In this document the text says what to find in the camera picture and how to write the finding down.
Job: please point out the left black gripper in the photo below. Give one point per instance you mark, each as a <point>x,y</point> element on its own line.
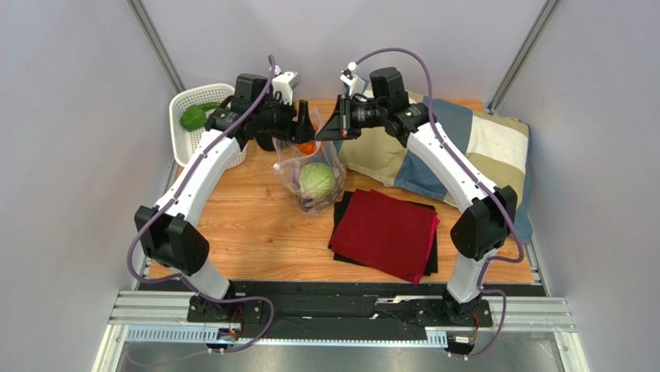
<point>300,132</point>

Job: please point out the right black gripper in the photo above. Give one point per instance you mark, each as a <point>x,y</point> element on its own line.
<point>346,118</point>

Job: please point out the clear zip top bag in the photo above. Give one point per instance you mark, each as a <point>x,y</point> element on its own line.
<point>288,157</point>

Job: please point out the green toy cabbage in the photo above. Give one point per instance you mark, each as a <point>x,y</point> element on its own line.
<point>316,180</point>

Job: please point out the purple toy eggplant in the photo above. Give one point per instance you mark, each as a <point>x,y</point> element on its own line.
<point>306,204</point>

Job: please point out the green toy chili pepper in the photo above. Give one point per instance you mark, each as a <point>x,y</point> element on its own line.
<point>209,106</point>

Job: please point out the green toy bell pepper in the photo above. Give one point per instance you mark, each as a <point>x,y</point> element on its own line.
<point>193,118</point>

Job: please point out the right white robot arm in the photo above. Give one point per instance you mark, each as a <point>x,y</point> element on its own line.
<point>488,210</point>

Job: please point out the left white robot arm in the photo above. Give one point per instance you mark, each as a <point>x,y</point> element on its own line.
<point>167,232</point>

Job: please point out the black baseball cap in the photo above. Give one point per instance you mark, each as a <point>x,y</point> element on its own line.
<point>265,142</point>

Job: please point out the red folded cloth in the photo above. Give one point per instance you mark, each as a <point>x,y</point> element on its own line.
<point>387,232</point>

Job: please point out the white plastic basket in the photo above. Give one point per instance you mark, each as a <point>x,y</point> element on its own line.
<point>185,143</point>

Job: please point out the checked blue beige pillow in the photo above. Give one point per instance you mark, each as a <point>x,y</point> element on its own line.
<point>497,146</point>

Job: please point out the black folded cloth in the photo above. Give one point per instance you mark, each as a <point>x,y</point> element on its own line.
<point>432,258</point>

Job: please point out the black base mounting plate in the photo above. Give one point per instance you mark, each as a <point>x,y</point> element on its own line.
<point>341,311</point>

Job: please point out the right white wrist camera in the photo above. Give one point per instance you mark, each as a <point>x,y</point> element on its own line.
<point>349,77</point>

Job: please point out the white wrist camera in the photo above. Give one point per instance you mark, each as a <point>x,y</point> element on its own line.
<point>284,83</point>
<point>349,77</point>

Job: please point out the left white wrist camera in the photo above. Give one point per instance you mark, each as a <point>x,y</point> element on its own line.
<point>284,83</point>

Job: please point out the left corner aluminium post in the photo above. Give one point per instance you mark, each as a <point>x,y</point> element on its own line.
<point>148,27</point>

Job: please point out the corner aluminium post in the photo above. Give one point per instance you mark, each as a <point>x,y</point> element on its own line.
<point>148,27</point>
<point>534,34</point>

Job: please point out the aluminium frame rail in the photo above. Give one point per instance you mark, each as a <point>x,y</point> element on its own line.
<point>148,327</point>

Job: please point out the right corner aluminium post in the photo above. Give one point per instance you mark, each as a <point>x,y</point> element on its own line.
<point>534,34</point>

